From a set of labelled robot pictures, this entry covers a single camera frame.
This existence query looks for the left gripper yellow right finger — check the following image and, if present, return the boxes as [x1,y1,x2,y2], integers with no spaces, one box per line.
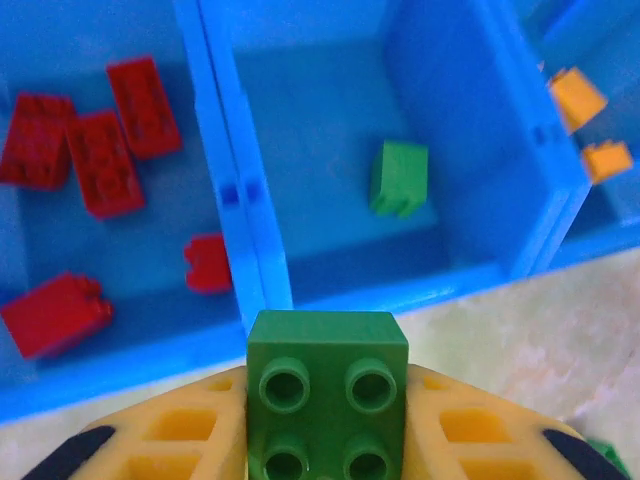
[404,363,631,480]

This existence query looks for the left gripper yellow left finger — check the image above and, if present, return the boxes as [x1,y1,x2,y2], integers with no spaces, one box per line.
[19,364,251,480]

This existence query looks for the small green lego brick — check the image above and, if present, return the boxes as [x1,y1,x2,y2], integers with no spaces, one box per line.
[246,309,410,480]

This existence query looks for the small red lego brick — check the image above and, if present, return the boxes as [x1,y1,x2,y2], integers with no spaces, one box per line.
[183,232,234,294]

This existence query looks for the curved orange lego brick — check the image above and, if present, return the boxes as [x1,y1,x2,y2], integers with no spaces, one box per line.
[547,66,610,135]

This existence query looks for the blue plastic bin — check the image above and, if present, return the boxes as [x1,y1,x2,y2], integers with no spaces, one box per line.
[197,0,594,326]
[0,0,266,426]
[494,0,640,274]

